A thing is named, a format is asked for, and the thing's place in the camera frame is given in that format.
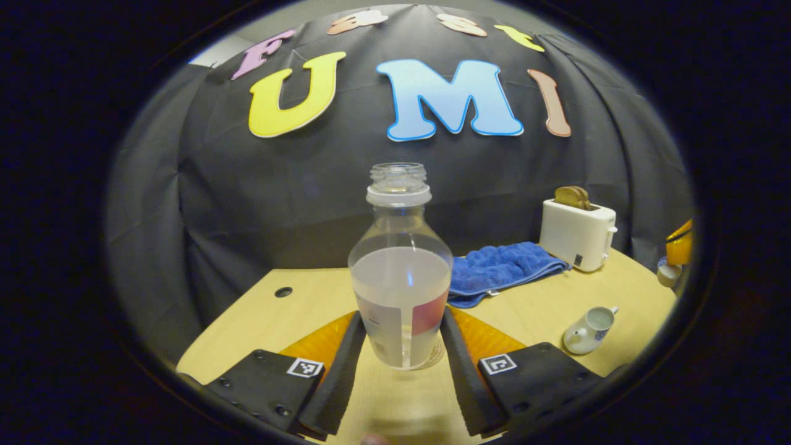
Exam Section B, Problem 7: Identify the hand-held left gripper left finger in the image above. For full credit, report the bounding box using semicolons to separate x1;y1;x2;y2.
204;311;367;442

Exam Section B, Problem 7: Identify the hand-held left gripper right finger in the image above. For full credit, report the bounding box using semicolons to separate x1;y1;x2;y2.
440;307;609;438

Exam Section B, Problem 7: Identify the clear plastic water bottle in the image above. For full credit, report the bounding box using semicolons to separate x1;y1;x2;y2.
348;163;454;370

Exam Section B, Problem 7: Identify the white teacup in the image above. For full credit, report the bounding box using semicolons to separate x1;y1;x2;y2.
564;306;619;355

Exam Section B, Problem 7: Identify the white toaster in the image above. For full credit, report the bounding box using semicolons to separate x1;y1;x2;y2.
539;198;618;273

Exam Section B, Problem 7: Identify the blue towel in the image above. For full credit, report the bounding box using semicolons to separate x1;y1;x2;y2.
448;242;572;308

